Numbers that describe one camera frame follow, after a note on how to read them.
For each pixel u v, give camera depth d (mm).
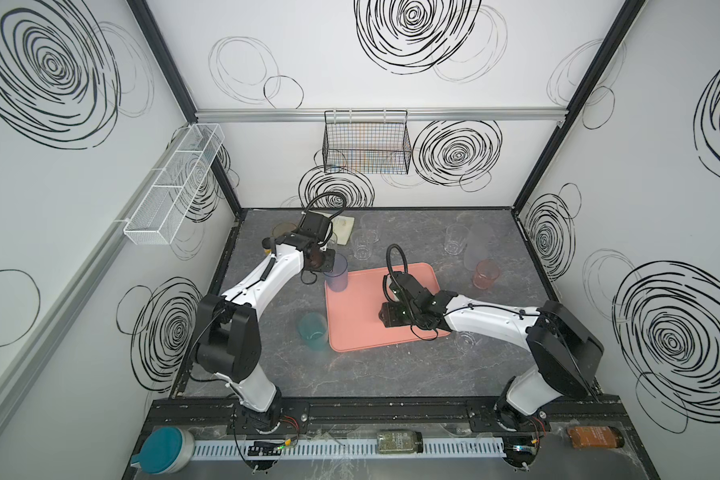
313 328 787
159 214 727
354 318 897
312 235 688
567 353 433
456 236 1061
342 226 1130
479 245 1084
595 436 679
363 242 1084
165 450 619
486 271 989
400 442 668
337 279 885
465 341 862
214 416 732
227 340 450
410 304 675
